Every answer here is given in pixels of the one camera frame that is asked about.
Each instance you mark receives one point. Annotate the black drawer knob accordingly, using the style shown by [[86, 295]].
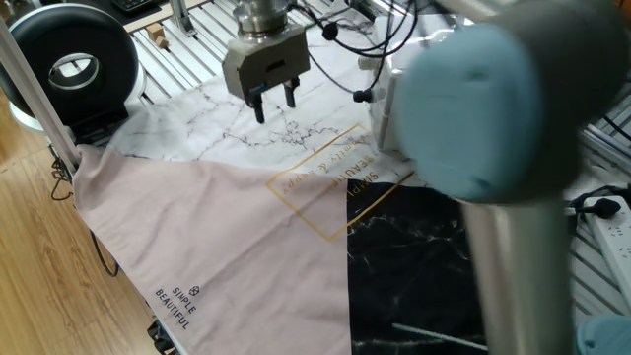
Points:
[[363, 96]]

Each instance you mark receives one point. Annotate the black bracket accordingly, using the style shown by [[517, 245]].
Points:
[[162, 340]]

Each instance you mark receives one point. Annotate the marble pink black tablecloth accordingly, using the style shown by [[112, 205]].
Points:
[[222, 236]]

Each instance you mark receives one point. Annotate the white plastic box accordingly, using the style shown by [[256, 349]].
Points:
[[382, 118]]

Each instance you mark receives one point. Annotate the white power strip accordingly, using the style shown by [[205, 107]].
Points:
[[613, 241]]

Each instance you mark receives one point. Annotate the black power plug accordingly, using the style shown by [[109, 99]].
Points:
[[601, 208]]

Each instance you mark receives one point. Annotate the aluminium frame post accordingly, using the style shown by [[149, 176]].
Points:
[[39, 108]]

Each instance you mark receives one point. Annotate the silver Schunk gripper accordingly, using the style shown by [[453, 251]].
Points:
[[266, 59]]

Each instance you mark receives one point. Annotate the white drawer knob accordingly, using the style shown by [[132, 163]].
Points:
[[366, 62]]

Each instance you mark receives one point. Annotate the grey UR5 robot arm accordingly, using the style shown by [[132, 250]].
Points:
[[468, 108]]

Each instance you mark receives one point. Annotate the small wooden cube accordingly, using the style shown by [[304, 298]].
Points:
[[155, 32]]

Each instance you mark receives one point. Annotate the black keyboard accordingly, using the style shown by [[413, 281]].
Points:
[[130, 5]]

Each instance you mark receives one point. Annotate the silver metal pole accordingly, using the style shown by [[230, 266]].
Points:
[[181, 15]]

